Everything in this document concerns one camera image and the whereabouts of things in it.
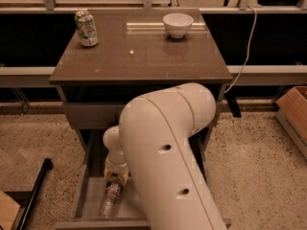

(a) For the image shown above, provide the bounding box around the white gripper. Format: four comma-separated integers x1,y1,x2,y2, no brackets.
104,155,130,186

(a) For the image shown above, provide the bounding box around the clear plastic water bottle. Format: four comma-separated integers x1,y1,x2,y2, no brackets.
98,182,122,219

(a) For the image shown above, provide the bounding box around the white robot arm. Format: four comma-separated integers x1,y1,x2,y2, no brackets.
103,83,226,230

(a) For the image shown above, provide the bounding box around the closed top drawer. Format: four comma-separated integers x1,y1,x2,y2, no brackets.
63,99,216,130

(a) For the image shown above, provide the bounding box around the black metal bar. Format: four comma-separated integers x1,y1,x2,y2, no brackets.
16,158,53,230

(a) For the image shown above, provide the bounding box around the wooden board bottom left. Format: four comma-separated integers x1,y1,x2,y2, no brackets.
0,191,20,230

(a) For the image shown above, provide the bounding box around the green white soda can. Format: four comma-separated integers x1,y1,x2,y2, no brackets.
75,11,98,47

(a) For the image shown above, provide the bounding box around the white ceramic bowl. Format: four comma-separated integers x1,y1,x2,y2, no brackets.
162,12,194,38

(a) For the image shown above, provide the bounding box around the cardboard box right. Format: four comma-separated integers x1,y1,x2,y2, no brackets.
276,86,307,160

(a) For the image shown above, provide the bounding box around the grey horizontal rail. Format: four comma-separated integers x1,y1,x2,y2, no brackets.
0,65,307,88

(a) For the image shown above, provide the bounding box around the white power cable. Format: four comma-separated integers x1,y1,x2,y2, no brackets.
223,6,258,95

